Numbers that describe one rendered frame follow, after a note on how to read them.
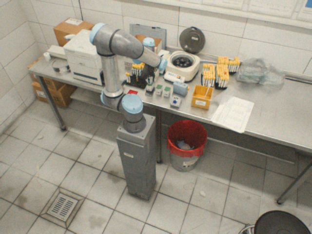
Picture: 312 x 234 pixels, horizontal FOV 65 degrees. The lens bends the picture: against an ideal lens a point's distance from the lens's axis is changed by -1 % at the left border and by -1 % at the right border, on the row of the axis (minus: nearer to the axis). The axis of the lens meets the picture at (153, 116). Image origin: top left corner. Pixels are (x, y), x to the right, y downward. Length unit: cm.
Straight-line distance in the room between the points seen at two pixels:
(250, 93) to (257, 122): 28
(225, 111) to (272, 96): 41
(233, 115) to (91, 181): 147
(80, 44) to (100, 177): 126
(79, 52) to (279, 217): 171
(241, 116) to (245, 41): 63
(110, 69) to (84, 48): 61
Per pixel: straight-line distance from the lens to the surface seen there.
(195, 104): 180
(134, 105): 142
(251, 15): 199
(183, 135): 239
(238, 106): 188
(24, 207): 264
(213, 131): 248
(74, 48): 195
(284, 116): 195
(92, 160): 265
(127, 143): 164
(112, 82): 140
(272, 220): 176
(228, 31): 211
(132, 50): 120
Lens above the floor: 220
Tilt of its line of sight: 49 degrees down
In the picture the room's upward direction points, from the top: 2 degrees counter-clockwise
